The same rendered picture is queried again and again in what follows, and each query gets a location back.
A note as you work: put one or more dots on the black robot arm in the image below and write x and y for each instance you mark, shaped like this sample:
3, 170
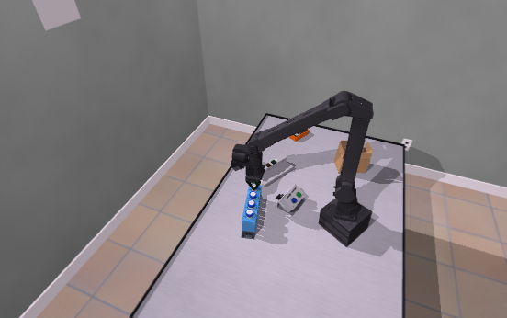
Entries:
333, 108

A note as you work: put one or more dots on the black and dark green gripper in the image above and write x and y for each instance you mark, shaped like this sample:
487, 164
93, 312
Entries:
258, 172

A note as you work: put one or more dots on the blue tube rack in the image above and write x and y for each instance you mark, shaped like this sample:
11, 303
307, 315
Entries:
249, 225

